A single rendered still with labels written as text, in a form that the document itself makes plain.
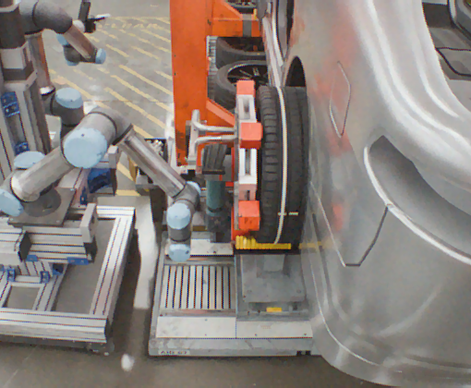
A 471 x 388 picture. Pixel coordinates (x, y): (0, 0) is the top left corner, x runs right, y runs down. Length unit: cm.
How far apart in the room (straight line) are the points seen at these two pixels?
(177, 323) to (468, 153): 179
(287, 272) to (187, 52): 117
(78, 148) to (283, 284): 132
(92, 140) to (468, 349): 112
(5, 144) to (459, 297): 167
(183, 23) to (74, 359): 165
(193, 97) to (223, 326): 112
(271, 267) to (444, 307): 142
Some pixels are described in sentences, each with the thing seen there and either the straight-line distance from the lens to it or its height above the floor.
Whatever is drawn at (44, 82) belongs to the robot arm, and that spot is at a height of 110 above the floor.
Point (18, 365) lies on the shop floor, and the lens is 250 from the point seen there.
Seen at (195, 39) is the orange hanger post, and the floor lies 123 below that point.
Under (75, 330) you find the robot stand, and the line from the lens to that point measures 225.
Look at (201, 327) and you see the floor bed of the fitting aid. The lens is 236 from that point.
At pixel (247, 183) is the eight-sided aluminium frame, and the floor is 96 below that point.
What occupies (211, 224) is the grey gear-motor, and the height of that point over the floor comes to 30.
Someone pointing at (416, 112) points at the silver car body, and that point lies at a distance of 90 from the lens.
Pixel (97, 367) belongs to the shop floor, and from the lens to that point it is 239.
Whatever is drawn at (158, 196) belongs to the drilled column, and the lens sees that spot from 285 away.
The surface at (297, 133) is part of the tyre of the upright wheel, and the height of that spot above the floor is 112.
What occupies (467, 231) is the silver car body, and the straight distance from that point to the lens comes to 102.
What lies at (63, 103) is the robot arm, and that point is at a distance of 218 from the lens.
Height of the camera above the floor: 202
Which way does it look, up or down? 39 degrees down
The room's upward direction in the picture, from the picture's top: 3 degrees clockwise
